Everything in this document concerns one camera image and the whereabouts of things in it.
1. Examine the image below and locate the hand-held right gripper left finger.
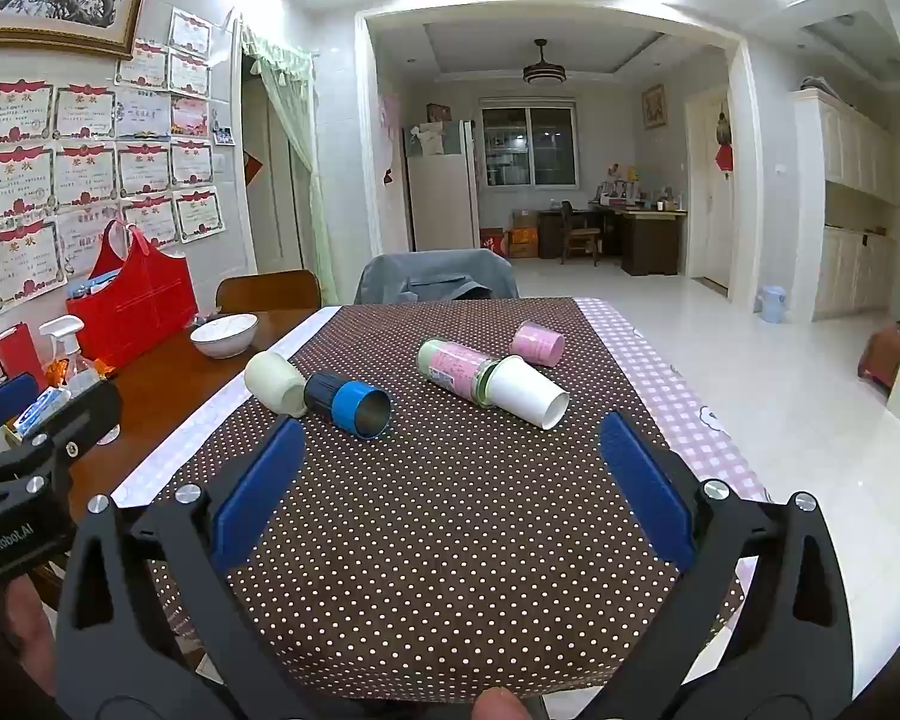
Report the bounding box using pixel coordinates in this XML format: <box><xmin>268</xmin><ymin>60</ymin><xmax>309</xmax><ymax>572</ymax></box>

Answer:
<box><xmin>54</xmin><ymin>416</ymin><xmax>308</xmax><ymax>720</ymax></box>

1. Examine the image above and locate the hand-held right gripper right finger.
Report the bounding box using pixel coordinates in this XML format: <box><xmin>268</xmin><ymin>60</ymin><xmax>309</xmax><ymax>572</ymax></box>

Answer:
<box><xmin>570</xmin><ymin>411</ymin><xmax>857</xmax><ymax>720</ymax></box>

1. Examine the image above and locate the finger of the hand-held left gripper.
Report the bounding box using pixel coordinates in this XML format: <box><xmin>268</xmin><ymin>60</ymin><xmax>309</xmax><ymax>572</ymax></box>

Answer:
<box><xmin>0</xmin><ymin>373</ymin><xmax>40</xmax><ymax>440</ymax></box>
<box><xmin>27</xmin><ymin>382</ymin><xmax>124</xmax><ymax>482</ymax></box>

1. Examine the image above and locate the cream plastic cup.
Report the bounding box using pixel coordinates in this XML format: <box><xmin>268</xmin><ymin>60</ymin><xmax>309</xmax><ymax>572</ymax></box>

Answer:
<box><xmin>244</xmin><ymin>351</ymin><xmax>310</xmax><ymax>417</ymax></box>

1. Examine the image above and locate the blue and black metal cup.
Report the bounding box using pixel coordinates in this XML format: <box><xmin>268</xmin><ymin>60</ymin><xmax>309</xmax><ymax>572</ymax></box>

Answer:
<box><xmin>304</xmin><ymin>371</ymin><xmax>393</xmax><ymax>441</ymax></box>

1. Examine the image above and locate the white paper cup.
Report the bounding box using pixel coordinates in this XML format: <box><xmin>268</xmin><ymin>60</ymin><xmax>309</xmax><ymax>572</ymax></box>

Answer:
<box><xmin>486</xmin><ymin>355</ymin><xmax>571</xmax><ymax>432</ymax></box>

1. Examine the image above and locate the pink patterned cup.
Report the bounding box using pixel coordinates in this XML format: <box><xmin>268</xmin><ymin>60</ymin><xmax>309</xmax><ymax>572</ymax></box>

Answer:
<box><xmin>510</xmin><ymin>321</ymin><xmax>566</xmax><ymax>368</ymax></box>

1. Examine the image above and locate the person's left hand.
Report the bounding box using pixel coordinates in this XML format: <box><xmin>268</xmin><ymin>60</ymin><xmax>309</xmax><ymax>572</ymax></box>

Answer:
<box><xmin>0</xmin><ymin>577</ymin><xmax>58</xmax><ymax>683</ymax></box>

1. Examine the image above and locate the person's right hand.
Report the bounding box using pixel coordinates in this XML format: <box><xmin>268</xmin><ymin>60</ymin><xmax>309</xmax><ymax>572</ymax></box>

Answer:
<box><xmin>471</xmin><ymin>688</ymin><xmax>527</xmax><ymax>720</ymax></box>

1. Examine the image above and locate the blue tissue packet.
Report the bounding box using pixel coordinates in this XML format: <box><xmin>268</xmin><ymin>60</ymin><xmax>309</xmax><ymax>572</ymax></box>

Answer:
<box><xmin>15</xmin><ymin>388</ymin><xmax>72</xmax><ymax>436</ymax></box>

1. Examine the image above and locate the small red paper bag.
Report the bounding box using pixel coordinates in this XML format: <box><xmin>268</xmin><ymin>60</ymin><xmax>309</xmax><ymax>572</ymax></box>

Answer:
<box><xmin>0</xmin><ymin>322</ymin><xmax>46</xmax><ymax>391</ymax></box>

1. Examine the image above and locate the clear spray bottle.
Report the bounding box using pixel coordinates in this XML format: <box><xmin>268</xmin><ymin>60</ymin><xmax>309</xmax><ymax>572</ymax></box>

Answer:
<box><xmin>39</xmin><ymin>315</ymin><xmax>100</xmax><ymax>392</ymax></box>

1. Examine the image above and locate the red tote bag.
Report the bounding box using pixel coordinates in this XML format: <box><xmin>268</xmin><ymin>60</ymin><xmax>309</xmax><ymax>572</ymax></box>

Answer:
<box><xmin>65</xmin><ymin>223</ymin><xmax>198</xmax><ymax>372</ymax></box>

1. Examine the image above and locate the white ceramic bowl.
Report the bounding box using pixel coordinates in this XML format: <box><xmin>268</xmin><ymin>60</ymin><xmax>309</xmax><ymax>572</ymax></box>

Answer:
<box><xmin>190</xmin><ymin>313</ymin><xmax>260</xmax><ymax>359</ymax></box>

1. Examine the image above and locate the brown polka dot tablecloth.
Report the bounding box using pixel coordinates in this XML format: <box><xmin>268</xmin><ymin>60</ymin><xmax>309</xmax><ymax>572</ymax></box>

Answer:
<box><xmin>131</xmin><ymin>296</ymin><xmax>747</xmax><ymax>702</ymax></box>

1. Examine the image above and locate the wooden dining chair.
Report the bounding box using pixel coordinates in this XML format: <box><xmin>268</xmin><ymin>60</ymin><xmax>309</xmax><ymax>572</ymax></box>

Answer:
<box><xmin>216</xmin><ymin>270</ymin><xmax>322</xmax><ymax>314</ymax></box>

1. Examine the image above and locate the green and pink bottle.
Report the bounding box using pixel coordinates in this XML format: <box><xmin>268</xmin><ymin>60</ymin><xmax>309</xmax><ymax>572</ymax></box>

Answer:
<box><xmin>417</xmin><ymin>339</ymin><xmax>512</xmax><ymax>407</ymax></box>

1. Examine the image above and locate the dark wooden desk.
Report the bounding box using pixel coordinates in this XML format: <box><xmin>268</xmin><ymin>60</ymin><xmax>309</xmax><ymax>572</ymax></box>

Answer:
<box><xmin>538</xmin><ymin>199</ymin><xmax>687</xmax><ymax>276</ymax></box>

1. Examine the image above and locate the dark wooden desk chair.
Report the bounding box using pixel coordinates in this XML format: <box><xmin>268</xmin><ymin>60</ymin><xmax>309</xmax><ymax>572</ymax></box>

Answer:
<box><xmin>560</xmin><ymin>201</ymin><xmax>602</xmax><ymax>265</ymax></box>

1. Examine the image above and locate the white door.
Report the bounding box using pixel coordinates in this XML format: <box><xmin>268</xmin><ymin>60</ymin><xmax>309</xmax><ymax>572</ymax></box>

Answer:
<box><xmin>686</xmin><ymin>90</ymin><xmax>736</xmax><ymax>290</ymax></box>

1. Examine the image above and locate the brown furniture piece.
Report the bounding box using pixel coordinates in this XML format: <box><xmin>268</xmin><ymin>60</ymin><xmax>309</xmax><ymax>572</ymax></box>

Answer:
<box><xmin>859</xmin><ymin>319</ymin><xmax>900</xmax><ymax>391</ymax></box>

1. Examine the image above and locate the grey jacket on chair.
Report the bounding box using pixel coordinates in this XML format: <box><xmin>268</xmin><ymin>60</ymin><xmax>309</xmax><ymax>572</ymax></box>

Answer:
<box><xmin>354</xmin><ymin>247</ymin><xmax>520</xmax><ymax>306</ymax></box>

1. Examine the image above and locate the brown cardboard box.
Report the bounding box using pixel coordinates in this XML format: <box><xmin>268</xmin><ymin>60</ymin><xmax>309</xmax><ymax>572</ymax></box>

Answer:
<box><xmin>508</xmin><ymin>210</ymin><xmax>541</xmax><ymax>260</ymax></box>

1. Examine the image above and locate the white refrigerator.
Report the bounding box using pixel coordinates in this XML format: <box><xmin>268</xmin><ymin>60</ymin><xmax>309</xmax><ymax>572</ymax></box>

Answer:
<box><xmin>403</xmin><ymin>120</ymin><xmax>481</xmax><ymax>252</ymax></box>

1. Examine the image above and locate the green lace curtain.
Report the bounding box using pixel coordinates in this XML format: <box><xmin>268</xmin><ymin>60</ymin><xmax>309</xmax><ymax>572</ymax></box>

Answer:
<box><xmin>238</xmin><ymin>22</ymin><xmax>338</xmax><ymax>305</ymax></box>

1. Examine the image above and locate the red door ornament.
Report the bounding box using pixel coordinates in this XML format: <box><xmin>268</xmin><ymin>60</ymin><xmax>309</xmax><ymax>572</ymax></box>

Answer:
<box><xmin>712</xmin><ymin>111</ymin><xmax>734</xmax><ymax>173</ymax></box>

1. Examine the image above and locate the barred window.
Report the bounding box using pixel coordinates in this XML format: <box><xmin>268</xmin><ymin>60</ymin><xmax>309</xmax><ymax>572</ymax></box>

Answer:
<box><xmin>481</xmin><ymin>97</ymin><xmax>578</xmax><ymax>188</ymax></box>

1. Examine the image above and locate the round ceiling lamp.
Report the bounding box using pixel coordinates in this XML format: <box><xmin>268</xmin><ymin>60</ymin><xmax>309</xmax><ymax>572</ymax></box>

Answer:
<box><xmin>523</xmin><ymin>39</ymin><xmax>567</xmax><ymax>85</ymax></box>

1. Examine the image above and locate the wall of award certificates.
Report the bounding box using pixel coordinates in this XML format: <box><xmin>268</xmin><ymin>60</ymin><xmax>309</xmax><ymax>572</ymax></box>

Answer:
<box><xmin>0</xmin><ymin>6</ymin><xmax>230</xmax><ymax>312</ymax></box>

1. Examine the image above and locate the cream wall cabinet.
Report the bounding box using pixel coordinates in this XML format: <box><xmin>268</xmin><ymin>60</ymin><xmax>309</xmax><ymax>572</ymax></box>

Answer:
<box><xmin>791</xmin><ymin>86</ymin><xmax>900</xmax><ymax>320</ymax></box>

